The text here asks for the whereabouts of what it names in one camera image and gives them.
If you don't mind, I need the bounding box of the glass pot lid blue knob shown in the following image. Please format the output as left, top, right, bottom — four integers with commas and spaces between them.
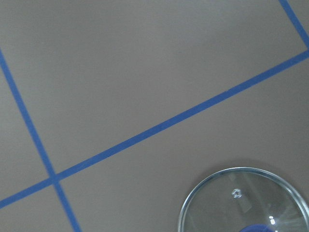
177, 167, 309, 232

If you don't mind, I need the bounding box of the blue tape line crosswise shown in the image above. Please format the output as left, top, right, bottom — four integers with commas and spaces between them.
0, 50, 309, 208

